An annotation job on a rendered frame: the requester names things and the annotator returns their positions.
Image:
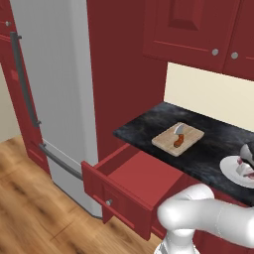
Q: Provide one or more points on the white plate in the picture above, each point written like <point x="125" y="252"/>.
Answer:
<point x="229" y="170"/>

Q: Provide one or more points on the silver drawer knob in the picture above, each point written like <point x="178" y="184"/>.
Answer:
<point x="108" y="202"/>

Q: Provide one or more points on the tall red cupboard run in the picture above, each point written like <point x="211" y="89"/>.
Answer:
<point x="20" y="99"/>

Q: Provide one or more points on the narrow red cupboard door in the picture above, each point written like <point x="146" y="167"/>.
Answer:
<point x="243" y="36"/>

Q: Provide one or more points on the tall red side panel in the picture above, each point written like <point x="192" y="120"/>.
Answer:
<point x="125" y="76"/>

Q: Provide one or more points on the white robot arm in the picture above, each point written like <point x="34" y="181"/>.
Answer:
<point x="211" y="215"/>

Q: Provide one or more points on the pink meat piece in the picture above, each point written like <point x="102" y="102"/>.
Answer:
<point x="244" y="170"/>

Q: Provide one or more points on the wide red cupboard door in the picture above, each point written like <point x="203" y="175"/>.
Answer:
<point x="191" y="29"/>

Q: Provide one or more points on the grey fridge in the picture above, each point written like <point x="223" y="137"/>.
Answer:
<point x="56" y="99"/>

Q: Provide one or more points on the silver cupboard knob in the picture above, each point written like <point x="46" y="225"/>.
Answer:
<point x="234" y="55"/>
<point x="215" y="52"/>

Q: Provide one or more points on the red open drawer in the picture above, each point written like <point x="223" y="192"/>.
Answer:
<point x="132" y="178"/>

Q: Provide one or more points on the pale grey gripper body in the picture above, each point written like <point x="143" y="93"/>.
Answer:
<point x="248" y="154"/>

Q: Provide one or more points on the wooden cutting board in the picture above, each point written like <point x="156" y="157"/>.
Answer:
<point x="185" y="140"/>

